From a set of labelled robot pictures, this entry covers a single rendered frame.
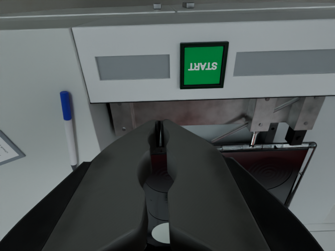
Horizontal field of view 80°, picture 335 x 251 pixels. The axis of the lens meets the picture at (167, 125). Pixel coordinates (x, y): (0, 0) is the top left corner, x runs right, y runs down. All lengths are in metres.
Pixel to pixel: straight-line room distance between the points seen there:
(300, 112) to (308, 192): 0.37
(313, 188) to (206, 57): 0.57
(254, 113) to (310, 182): 0.38
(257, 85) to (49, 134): 0.30
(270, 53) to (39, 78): 0.29
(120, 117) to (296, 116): 0.31
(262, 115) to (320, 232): 0.57
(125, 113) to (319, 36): 0.28
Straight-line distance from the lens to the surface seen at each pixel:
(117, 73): 0.27
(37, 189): 0.44
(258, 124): 0.39
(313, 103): 0.42
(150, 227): 0.60
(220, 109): 0.39
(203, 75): 0.26
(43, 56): 0.29
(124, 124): 0.36
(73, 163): 0.35
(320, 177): 0.71
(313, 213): 0.84
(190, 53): 0.25
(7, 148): 0.39
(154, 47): 0.25
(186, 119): 0.38
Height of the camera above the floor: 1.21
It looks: 58 degrees down
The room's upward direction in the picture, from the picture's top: 178 degrees clockwise
